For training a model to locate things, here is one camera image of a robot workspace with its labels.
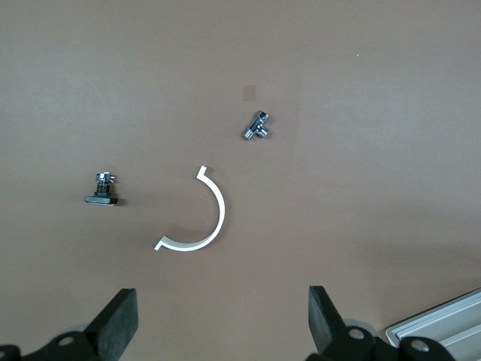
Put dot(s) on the white cabinet drawer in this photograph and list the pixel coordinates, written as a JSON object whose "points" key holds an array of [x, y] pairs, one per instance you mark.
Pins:
{"points": [[443, 319], [466, 340]]}

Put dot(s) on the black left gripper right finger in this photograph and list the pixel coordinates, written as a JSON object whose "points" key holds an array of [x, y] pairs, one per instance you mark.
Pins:
{"points": [[327, 331]]}

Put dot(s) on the white semicircular plastic bracket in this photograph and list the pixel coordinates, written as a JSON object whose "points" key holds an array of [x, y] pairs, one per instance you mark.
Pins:
{"points": [[221, 210]]}

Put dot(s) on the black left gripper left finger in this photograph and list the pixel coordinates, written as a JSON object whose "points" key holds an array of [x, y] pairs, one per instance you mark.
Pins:
{"points": [[112, 323]]}

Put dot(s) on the white drawer cabinet housing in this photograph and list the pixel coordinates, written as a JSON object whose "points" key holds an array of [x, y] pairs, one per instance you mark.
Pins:
{"points": [[394, 332]]}

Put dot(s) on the black flat-head switch component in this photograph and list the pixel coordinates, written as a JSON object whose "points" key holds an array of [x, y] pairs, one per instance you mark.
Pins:
{"points": [[100, 199]]}

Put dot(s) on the chrome metal pipe fitting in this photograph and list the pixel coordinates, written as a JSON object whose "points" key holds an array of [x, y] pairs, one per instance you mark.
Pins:
{"points": [[256, 128]]}

